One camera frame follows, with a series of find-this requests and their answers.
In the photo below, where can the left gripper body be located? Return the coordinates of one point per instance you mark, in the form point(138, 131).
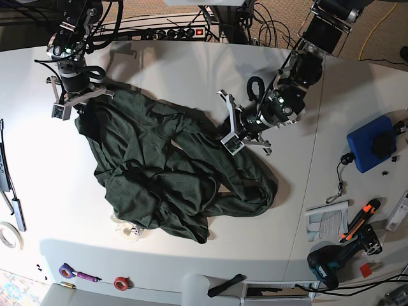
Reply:
point(245, 127)

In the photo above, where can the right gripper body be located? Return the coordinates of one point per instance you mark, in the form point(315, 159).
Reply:
point(73, 91)

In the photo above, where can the dark green t-shirt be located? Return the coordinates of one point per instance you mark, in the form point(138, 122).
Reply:
point(163, 168)

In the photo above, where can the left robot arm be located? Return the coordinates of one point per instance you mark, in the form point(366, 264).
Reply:
point(281, 102)

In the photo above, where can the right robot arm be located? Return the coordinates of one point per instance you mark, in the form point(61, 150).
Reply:
point(76, 37)

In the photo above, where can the black power strip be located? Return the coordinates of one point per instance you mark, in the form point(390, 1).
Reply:
point(180, 34)

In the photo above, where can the dark remote control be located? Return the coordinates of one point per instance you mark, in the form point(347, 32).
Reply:
point(5, 182)

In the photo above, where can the paper instruction booklet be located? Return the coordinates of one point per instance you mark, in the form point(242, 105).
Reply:
point(326, 221)

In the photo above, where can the blue box with black knob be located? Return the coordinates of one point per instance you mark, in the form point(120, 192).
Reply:
point(372, 143)

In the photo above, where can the grey usb hub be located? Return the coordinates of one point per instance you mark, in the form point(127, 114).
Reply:
point(19, 214)

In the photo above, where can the orange black utility knife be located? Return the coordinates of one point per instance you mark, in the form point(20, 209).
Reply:
point(360, 219)

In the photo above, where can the white tape roll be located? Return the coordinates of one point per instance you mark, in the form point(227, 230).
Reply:
point(10, 237)

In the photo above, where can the white rectangular device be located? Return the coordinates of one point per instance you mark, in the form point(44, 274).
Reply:
point(397, 215)

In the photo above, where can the purple tape roll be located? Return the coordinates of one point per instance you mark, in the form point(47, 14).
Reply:
point(66, 271)

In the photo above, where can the red tape roll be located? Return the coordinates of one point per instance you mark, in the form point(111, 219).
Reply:
point(121, 283)

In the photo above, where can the red square card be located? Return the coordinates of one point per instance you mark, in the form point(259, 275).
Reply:
point(365, 270)

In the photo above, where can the purple marker pen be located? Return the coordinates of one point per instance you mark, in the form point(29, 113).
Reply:
point(87, 277)

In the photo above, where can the black cordless drill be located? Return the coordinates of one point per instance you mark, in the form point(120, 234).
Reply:
point(328, 260)

